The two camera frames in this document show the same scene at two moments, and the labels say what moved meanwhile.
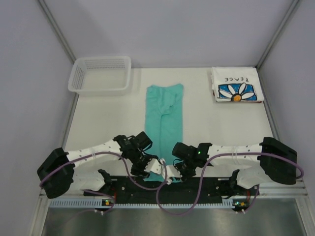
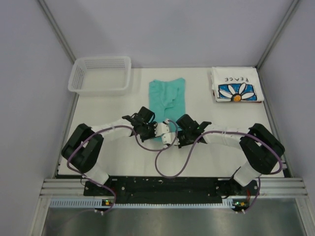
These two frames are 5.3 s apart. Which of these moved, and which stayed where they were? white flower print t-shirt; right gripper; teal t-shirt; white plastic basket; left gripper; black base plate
Moved: right gripper; teal t-shirt; left gripper
Stayed: black base plate; white plastic basket; white flower print t-shirt
